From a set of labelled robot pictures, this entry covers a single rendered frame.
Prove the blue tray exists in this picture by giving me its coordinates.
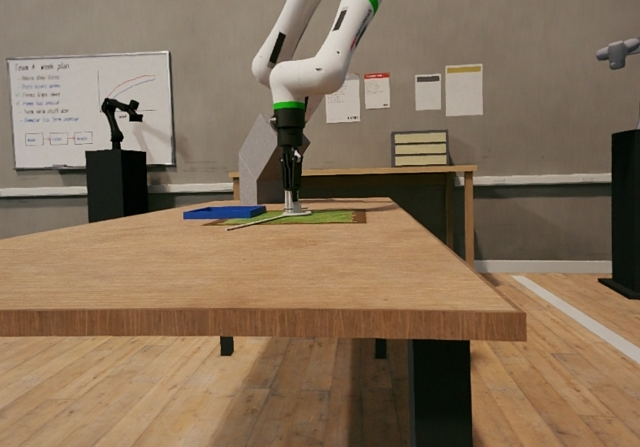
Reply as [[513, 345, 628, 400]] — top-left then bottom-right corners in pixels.
[[183, 205, 266, 220]]

